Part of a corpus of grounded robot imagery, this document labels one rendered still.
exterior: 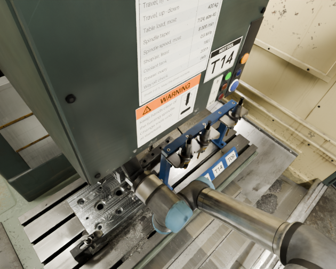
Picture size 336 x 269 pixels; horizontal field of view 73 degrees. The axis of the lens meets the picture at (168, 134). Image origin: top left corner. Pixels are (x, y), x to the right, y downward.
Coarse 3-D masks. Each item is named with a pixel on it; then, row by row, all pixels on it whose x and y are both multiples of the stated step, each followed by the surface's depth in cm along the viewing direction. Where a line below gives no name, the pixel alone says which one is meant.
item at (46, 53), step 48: (0, 0) 18; (48, 0) 19; (96, 0) 21; (240, 0) 37; (0, 48) 33; (48, 48) 21; (96, 48) 24; (240, 48) 48; (48, 96) 25; (96, 96) 29; (96, 144) 35; (144, 144) 45
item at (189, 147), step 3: (186, 141) 86; (192, 141) 86; (186, 144) 86; (189, 144) 86; (183, 147) 88; (186, 147) 87; (189, 147) 87; (183, 150) 89; (186, 150) 88; (189, 150) 88; (183, 153) 90; (186, 153) 89; (189, 153) 89
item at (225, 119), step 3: (225, 114) 108; (222, 117) 106; (225, 117) 106; (228, 117) 106; (219, 120) 105; (222, 120) 105; (225, 120) 105; (228, 120) 105; (231, 120) 105; (225, 123) 104; (228, 123) 104; (231, 123) 104; (234, 123) 104; (228, 126) 103; (231, 126) 103
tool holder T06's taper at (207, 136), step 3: (204, 129) 92; (207, 129) 91; (210, 129) 91; (201, 132) 95; (204, 132) 92; (207, 132) 92; (210, 132) 93; (201, 135) 94; (204, 135) 93; (207, 135) 93; (201, 138) 95; (204, 138) 94; (207, 138) 94; (204, 141) 95
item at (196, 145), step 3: (192, 138) 97; (195, 141) 96; (192, 144) 95; (195, 144) 95; (198, 144) 95; (201, 144) 96; (192, 147) 94; (195, 147) 94; (198, 147) 94; (201, 147) 94; (195, 150) 93; (198, 150) 94; (201, 150) 94
